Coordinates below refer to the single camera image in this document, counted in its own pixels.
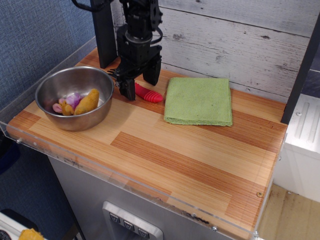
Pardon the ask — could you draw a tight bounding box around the black left frame post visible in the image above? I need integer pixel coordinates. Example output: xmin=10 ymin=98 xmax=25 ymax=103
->
xmin=92 ymin=3 xmax=118 ymax=69

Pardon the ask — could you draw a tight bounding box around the yellow plush toy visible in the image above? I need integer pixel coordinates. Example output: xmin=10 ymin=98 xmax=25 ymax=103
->
xmin=66 ymin=88 xmax=100 ymax=116

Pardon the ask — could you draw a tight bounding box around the green folded cloth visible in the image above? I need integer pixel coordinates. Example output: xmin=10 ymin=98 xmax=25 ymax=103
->
xmin=164 ymin=77 xmax=233 ymax=127

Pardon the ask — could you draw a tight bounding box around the white appliance at right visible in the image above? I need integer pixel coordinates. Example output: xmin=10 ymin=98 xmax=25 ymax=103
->
xmin=273 ymin=94 xmax=320 ymax=202

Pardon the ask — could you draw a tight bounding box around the black right frame post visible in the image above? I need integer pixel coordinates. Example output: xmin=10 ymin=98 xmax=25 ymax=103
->
xmin=280 ymin=15 xmax=320 ymax=125

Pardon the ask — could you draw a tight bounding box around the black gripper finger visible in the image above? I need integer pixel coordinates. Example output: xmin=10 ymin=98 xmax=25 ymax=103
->
xmin=142 ymin=61 xmax=161 ymax=86
xmin=119 ymin=78 xmax=136 ymax=101

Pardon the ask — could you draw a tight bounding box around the purple pink plush toy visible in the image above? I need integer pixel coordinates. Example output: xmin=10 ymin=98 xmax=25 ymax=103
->
xmin=52 ymin=93 xmax=83 ymax=116

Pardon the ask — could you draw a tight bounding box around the grey cabinet with button panel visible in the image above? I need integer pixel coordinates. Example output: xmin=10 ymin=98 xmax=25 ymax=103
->
xmin=49 ymin=157 xmax=228 ymax=240

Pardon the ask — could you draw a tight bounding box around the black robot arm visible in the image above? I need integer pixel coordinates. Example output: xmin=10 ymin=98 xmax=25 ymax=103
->
xmin=112 ymin=0 xmax=163 ymax=101

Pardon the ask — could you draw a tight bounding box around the stainless steel bowl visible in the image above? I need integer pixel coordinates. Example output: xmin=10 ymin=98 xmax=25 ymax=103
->
xmin=35 ymin=66 xmax=114 ymax=131

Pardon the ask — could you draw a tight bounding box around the black frame post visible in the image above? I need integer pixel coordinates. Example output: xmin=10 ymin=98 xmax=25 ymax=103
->
xmin=92 ymin=3 xmax=118 ymax=69
xmin=280 ymin=15 xmax=320 ymax=125

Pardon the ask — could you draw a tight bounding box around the red handled metal fork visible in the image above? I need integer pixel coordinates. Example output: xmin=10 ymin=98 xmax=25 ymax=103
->
xmin=106 ymin=67 xmax=164 ymax=104

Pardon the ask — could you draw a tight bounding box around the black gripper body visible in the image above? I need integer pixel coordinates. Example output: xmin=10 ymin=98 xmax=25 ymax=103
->
xmin=114 ymin=24 xmax=162 ymax=83

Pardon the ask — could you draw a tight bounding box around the clear acrylic table guard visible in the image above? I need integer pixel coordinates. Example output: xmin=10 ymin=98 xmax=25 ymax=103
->
xmin=0 ymin=46 xmax=287 ymax=240

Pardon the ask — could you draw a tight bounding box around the black yellow object bottom left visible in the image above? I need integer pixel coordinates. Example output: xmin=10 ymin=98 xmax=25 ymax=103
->
xmin=0 ymin=227 xmax=45 ymax=240

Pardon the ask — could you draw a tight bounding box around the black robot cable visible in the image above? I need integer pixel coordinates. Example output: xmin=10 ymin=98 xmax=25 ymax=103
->
xmin=71 ymin=0 xmax=113 ymax=12

